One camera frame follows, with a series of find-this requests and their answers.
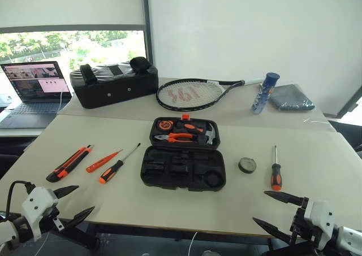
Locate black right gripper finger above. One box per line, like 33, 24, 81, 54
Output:
263, 190, 303, 207
252, 216, 292, 244

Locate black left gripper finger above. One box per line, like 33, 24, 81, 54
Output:
63, 206, 96, 231
53, 185, 80, 199

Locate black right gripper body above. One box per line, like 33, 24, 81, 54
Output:
289, 196, 312, 245

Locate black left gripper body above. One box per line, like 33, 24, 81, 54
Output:
39, 198, 68, 236

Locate orange black handled screwdriver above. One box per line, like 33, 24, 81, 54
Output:
269, 145, 283, 192
99, 143, 141, 184

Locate orange black utility knife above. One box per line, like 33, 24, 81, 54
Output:
45, 144, 95, 183

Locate orange test pen screwdriver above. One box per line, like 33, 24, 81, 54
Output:
85, 149, 124, 173

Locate black tool case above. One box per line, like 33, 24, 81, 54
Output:
140, 114, 227, 194

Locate black electrical tape roll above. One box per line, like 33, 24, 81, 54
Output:
238, 157, 258, 175

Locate dark open laptop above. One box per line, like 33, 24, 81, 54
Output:
0, 60, 73, 130

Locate dark chair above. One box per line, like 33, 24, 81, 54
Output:
329, 119, 362, 158

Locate steel claw hammer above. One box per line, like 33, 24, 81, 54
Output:
197, 123, 219, 147

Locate grey folded cloth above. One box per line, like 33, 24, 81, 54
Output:
268, 84, 316, 112

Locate blue patterned tube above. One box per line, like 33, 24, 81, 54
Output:
251, 72, 281, 115

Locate black padded bag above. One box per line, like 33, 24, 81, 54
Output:
69, 57, 160, 110

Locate black white tennis racket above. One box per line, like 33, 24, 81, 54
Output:
156, 76, 264, 112

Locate white roller blind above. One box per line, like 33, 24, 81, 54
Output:
0, 0, 146, 34

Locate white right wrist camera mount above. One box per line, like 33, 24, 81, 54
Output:
303, 200, 335, 250

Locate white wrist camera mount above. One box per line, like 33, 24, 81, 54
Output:
303, 200, 335, 250
21, 186, 59, 242

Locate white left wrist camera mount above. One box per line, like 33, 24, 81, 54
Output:
21, 186, 59, 242

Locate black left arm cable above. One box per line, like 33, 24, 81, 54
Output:
5, 180, 36, 220

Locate thin white hanging cable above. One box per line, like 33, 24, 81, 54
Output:
189, 231, 199, 256

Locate white laptop cable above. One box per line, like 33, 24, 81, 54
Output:
57, 83, 69, 110

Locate orange handled pliers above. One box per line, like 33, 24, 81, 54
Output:
154, 132, 195, 144

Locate dark window frame post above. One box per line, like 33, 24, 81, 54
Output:
141, 0, 156, 68

